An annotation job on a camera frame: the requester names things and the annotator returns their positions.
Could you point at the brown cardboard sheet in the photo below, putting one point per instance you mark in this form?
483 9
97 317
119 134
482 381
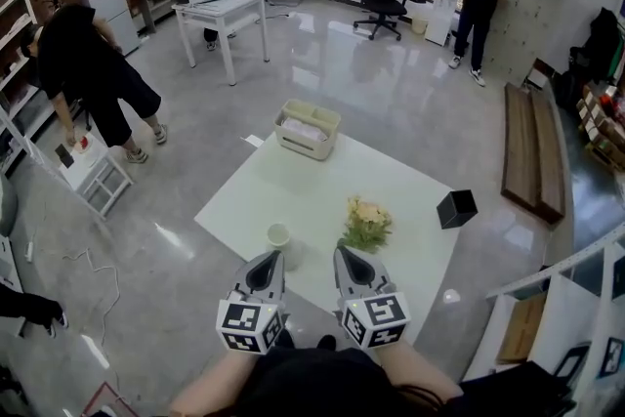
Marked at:
522 327

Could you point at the white pegboard panel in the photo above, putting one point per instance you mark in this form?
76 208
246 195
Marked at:
532 10

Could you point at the white refrigerator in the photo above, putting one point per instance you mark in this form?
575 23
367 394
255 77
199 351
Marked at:
110 5

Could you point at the dark wooden plank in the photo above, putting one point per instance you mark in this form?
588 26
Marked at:
518 146
551 156

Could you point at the pile of cardboard boxes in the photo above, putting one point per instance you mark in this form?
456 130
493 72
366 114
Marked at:
603 127

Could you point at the small white side table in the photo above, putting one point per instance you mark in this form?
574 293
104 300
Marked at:
95 171

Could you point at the white metal rack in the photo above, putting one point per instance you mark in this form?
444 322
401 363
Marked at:
14 78

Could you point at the white water dispenser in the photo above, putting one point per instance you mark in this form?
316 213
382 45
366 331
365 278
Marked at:
443 14

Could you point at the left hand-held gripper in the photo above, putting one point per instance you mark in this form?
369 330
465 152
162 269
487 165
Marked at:
249 322

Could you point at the black hanging clothes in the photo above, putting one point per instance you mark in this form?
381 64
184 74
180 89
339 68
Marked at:
598 44

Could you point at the cream storage box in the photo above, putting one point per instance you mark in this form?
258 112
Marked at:
305 134

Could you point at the white work table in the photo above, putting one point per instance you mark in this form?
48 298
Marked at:
222 10

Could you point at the white paper sheet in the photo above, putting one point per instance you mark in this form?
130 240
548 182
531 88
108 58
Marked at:
252 140

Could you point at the small white bin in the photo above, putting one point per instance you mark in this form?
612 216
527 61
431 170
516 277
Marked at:
419 25

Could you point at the person's left forearm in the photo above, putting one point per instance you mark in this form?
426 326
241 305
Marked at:
215 381

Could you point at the black open box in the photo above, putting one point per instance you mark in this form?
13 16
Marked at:
456 210

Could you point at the white cubby shelf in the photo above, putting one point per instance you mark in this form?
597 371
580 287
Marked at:
566 307

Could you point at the black phone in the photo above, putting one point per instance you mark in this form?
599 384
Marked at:
64 155

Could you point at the yellow flowers bouquet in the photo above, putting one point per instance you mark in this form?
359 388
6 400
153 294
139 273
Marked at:
367 222

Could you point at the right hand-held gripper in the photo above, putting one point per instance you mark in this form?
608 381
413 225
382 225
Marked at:
376 320

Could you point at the person's black shoe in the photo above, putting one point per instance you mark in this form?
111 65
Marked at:
326 342
285 339

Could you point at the red small item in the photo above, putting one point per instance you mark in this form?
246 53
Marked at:
85 144

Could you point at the person's right forearm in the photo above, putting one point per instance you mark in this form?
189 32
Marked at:
415 368

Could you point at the red framed board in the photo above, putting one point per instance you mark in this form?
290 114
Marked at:
105 400

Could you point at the person's black shirt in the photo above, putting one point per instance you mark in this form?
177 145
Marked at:
317 386

